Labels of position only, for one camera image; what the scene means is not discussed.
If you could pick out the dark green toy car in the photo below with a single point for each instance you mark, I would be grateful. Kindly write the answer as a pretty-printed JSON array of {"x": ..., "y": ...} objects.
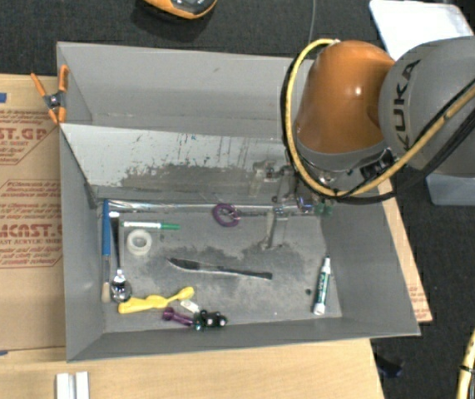
[{"x": 210, "y": 320}]

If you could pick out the small white piece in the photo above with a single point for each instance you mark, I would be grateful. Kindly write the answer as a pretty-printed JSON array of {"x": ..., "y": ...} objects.
[{"x": 189, "y": 305}]

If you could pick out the grey metal bin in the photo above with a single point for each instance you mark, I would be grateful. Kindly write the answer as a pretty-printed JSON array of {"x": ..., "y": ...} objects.
[{"x": 220, "y": 139}]

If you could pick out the white marker with green cap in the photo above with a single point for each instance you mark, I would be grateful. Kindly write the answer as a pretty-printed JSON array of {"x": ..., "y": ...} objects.
[{"x": 145, "y": 225}]

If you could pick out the yellow balloon-shaped toy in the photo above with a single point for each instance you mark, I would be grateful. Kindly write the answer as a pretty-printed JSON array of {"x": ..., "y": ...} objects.
[{"x": 149, "y": 302}]

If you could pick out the white marker with green label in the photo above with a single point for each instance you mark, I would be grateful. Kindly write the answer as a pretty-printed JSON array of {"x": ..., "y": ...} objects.
[{"x": 322, "y": 285}]

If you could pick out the purple small toy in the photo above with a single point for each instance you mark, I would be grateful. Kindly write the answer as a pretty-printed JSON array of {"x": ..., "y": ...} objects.
[{"x": 174, "y": 316}]

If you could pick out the clear tape roll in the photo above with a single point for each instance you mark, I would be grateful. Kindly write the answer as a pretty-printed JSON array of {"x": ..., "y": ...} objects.
[{"x": 139, "y": 242}]

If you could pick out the brown cardboard board red print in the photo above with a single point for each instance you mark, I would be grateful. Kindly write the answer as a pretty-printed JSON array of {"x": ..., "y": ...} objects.
[{"x": 21, "y": 206}]

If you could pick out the black flat knife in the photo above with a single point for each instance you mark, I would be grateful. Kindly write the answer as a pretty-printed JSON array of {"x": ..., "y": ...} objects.
[{"x": 204, "y": 266}]

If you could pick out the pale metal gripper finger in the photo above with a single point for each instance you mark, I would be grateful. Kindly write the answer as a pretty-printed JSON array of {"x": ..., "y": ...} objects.
[
  {"x": 263, "y": 170},
  {"x": 278, "y": 216}
]

